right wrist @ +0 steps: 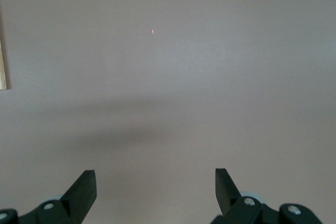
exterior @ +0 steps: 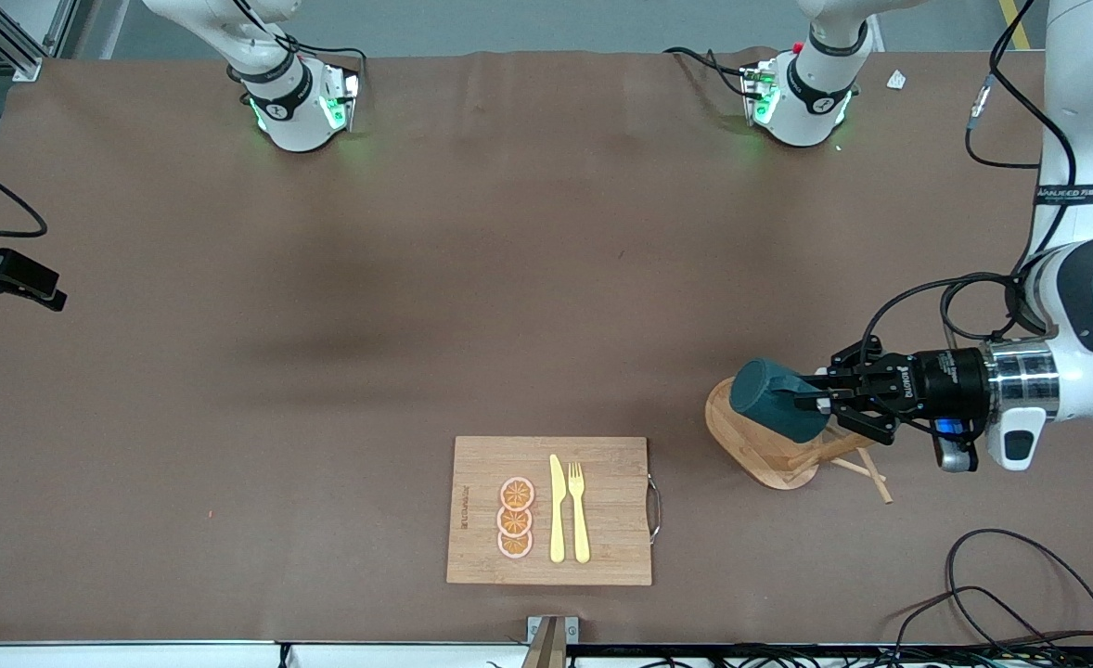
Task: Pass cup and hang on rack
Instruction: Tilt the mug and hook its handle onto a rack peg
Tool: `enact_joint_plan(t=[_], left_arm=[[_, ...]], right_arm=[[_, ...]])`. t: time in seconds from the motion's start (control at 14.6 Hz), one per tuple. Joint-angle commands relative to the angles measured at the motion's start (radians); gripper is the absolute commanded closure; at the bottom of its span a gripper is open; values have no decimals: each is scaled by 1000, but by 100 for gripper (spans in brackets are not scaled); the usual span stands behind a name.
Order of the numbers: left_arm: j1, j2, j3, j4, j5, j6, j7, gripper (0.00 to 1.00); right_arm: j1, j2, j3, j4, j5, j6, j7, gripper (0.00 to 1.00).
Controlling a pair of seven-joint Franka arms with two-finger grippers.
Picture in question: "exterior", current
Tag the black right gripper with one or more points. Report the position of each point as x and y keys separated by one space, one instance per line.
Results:
x=10 y=272

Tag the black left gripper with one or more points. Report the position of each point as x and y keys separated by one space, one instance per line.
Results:
x=947 y=381

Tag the teal cup yellow inside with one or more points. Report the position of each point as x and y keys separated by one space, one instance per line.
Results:
x=769 y=399

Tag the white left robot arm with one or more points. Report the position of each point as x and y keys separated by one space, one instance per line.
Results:
x=1080 y=93

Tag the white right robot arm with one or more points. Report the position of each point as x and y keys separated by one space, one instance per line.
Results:
x=291 y=111

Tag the wooden cup rack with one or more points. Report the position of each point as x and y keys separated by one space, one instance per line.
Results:
x=741 y=450

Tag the yellow plastic fork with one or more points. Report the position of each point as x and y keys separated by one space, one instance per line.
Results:
x=580 y=529

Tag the white paper scrap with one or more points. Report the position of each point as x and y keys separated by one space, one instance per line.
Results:
x=896 y=80

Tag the yellow plastic knife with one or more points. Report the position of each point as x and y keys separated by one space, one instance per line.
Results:
x=557 y=520

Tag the brown table cover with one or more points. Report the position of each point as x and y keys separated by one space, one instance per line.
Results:
x=546 y=278

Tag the orange slice toy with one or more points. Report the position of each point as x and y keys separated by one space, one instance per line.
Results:
x=515 y=546
x=514 y=522
x=517 y=494

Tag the yellow floor tape strip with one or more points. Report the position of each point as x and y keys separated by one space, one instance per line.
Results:
x=1015 y=23

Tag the aluminium frame profile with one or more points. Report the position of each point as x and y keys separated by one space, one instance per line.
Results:
x=22 y=51

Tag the white table edge rail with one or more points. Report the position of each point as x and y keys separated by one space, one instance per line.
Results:
x=138 y=654

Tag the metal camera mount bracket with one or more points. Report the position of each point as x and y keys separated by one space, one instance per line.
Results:
x=551 y=640

